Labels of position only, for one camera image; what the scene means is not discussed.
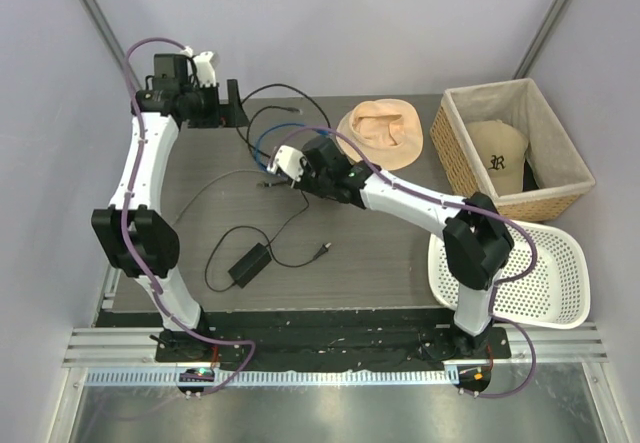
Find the peach bucket hat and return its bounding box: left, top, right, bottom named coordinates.
left=337, top=99, right=424, bottom=171

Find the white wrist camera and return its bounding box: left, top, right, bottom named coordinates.
left=266, top=145, right=304, bottom=182
left=181, top=46, right=219, bottom=87

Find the black power adapter brick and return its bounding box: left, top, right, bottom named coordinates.
left=228, top=243, right=272, bottom=288

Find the white perforated plastic basket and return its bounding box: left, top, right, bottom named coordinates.
left=427, top=221, right=591, bottom=330

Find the black ethernet cable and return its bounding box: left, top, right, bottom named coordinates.
left=237, top=82, right=331, bottom=154

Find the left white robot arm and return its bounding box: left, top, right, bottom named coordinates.
left=91, top=48, right=248, bottom=362

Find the blue ethernet cable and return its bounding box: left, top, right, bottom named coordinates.
left=252, top=121, right=334, bottom=174

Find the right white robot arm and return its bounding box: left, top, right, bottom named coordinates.
left=271, top=136, right=514, bottom=358

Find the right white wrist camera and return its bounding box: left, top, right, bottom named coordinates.
left=266, top=145, right=304, bottom=182

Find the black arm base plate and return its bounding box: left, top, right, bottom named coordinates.
left=154, top=308, right=511, bottom=373

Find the grey ethernet cable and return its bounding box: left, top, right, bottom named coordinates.
left=174, top=166, right=271, bottom=222

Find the wicker basket with liner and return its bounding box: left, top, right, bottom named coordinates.
left=429, top=78, right=595, bottom=222

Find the black adapter power cord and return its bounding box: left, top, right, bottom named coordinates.
left=204, top=182, right=333, bottom=293

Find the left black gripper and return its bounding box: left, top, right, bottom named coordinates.
left=181, top=80, right=248, bottom=130

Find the beige baseball cap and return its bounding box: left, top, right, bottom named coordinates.
left=466, top=120, right=529, bottom=196

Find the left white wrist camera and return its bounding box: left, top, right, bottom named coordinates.
left=181, top=46, right=219, bottom=87

